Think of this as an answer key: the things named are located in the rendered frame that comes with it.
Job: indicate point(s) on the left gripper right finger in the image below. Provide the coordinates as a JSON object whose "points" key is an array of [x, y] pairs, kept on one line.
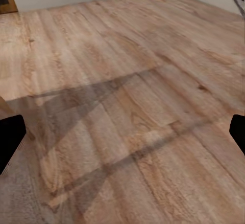
{"points": [[237, 131]]}

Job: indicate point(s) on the straight chair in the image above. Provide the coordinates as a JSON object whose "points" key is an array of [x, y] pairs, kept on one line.
{"points": [[10, 112]]}

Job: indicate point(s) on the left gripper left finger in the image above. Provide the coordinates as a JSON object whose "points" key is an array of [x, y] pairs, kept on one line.
{"points": [[12, 131]]}

